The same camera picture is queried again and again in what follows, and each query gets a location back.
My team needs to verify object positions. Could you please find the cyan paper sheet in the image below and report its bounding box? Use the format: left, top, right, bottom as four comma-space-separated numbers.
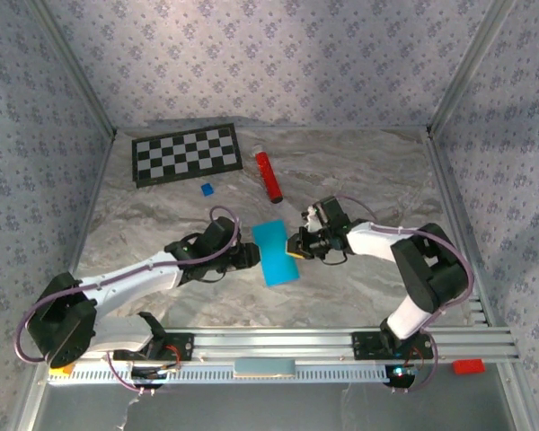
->
250, 218, 302, 288

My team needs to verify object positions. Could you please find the red tube with white cap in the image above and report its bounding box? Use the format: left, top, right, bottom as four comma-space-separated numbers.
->
252, 144, 285, 205

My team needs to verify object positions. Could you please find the black and white chessboard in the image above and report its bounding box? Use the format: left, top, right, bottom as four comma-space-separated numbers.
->
131, 123, 244, 189

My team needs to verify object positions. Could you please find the grey rectangular box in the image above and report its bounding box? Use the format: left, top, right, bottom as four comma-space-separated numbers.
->
233, 358, 296, 378

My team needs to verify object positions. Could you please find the black electronics board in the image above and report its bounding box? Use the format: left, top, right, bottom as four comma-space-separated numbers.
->
129, 365, 168, 391
384, 364, 418, 390

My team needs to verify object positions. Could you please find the red plastic block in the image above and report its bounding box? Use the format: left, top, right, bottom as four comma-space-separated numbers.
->
452, 358, 486, 375

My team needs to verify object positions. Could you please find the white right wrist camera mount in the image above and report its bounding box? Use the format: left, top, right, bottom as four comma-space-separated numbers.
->
301, 204, 330, 233

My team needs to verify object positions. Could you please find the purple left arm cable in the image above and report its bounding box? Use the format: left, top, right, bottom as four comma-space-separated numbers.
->
13, 205, 243, 396

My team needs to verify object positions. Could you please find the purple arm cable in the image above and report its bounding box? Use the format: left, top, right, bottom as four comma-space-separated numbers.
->
13, 205, 243, 396
334, 195, 476, 396

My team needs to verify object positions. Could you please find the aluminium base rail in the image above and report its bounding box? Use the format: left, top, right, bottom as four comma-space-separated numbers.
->
31, 327, 522, 365

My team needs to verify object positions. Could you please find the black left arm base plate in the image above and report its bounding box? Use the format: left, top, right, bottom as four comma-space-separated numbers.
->
138, 331, 195, 363

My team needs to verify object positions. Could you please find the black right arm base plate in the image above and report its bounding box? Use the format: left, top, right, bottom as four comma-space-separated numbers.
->
350, 330, 435, 363

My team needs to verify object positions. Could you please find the white slotted cable duct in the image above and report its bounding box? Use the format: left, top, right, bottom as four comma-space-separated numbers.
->
47, 358, 417, 385

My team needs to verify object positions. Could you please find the aluminium side rail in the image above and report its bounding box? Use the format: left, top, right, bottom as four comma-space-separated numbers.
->
49, 132, 118, 331
424, 129, 498, 331

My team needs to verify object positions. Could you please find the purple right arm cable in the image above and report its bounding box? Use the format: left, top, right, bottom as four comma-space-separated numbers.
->
334, 195, 476, 396

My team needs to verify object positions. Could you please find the aluminium frame post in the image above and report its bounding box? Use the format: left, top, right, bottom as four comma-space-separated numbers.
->
426, 0, 520, 136

